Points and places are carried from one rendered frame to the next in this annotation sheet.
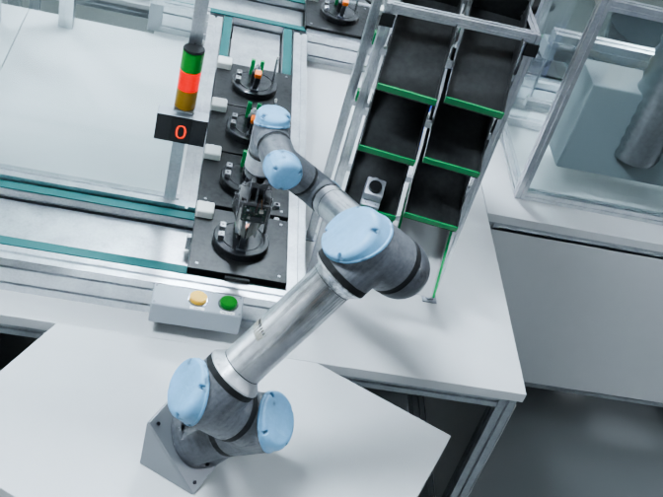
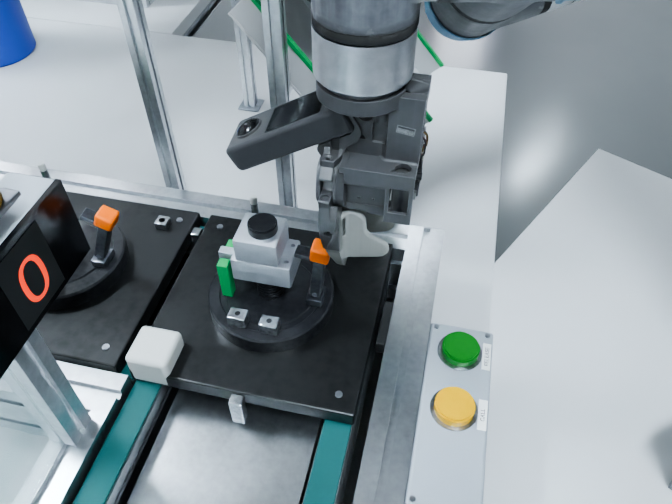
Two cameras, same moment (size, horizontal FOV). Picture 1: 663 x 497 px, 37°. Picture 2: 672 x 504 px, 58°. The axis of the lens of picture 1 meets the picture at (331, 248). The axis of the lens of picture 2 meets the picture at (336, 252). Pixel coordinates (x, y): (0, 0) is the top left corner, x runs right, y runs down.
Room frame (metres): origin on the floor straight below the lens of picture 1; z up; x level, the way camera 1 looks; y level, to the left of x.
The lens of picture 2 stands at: (1.67, 0.58, 1.51)
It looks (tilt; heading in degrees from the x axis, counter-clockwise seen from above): 47 degrees down; 295
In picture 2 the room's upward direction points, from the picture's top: straight up
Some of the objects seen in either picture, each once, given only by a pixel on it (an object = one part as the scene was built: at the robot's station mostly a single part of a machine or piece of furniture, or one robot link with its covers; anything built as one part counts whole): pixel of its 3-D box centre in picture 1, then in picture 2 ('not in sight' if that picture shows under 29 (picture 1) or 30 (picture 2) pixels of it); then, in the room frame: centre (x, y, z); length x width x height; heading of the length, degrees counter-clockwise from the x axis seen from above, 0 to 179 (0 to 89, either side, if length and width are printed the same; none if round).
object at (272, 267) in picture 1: (239, 246); (273, 305); (1.91, 0.22, 0.96); 0.24 x 0.24 x 0.02; 12
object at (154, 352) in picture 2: (204, 212); (156, 355); (1.99, 0.34, 0.97); 0.05 x 0.05 x 0.04; 12
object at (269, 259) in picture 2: not in sight; (255, 245); (1.92, 0.22, 1.06); 0.08 x 0.04 x 0.07; 12
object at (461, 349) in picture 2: (228, 304); (460, 350); (1.70, 0.19, 0.96); 0.04 x 0.04 x 0.02
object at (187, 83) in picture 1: (188, 78); not in sight; (1.99, 0.43, 1.34); 0.05 x 0.05 x 0.05
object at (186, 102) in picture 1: (185, 96); not in sight; (1.99, 0.43, 1.29); 0.05 x 0.05 x 0.05
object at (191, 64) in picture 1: (192, 59); not in sight; (1.99, 0.43, 1.39); 0.05 x 0.05 x 0.05
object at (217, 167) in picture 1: (248, 169); (56, 239); (2.16, 0.27, 1.01); 0.24 x 0.24 x 0.13; 12
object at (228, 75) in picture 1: (256, 75); not in sight; (2.64, 0.37, 1.01); 0.24 x 0.24 x 0.13; 12
